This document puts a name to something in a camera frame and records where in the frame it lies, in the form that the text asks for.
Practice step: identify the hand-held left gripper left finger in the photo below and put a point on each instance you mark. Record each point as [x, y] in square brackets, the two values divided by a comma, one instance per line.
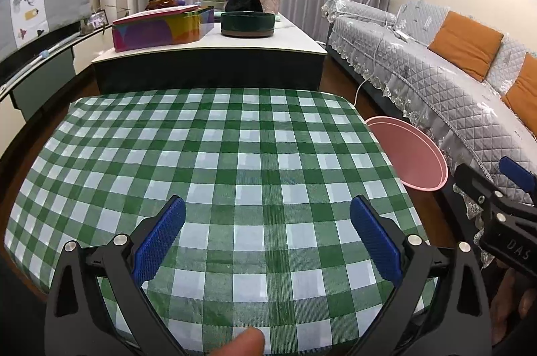
[163, 238]

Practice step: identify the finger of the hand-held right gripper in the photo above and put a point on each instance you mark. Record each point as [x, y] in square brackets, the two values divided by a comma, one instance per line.
[518, 173]
[478, 188]

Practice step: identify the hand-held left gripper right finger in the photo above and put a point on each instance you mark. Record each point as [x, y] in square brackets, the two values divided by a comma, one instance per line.
[375, 238]

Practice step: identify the pink basin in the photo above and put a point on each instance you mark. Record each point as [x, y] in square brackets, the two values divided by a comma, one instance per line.
[411, 154]

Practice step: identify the person's right hand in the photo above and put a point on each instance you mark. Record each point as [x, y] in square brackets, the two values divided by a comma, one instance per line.
[514, 301]

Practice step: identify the person's left hand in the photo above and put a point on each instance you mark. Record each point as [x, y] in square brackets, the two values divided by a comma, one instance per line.
[243, 343]

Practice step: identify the orange cushion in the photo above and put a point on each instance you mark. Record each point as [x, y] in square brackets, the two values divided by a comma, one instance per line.
[465, 45]
[524, 91]

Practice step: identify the green checked tablecloth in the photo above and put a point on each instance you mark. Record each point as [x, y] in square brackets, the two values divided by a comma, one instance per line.
[209, 154]

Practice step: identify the grey quilted sofa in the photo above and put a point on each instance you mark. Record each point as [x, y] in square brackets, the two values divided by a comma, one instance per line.
[428, 79]

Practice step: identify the white power strip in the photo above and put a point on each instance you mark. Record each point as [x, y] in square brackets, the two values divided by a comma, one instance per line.
[402, 35]

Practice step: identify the dark TV cabinet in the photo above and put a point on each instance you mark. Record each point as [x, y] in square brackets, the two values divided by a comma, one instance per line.
[37, 79]

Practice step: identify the colourful storage box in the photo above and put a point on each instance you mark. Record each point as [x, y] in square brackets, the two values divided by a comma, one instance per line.
[155, 31]

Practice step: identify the white-topped coffee table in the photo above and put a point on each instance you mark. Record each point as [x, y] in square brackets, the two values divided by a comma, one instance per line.
[251, 45]

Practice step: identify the white rod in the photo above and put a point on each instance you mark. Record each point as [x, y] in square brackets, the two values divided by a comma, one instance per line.
[44, 53]

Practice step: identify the green round tin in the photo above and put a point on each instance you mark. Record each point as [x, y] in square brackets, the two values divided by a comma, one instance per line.
[247, 24]

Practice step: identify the brown ornament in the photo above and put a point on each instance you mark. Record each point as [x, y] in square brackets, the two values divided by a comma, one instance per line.
[161, 2]

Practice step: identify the black hat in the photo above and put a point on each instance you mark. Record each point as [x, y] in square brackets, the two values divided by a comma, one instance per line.
[244, 1]

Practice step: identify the small photo frame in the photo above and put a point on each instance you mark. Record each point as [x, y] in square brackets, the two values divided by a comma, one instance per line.
[95, 19]

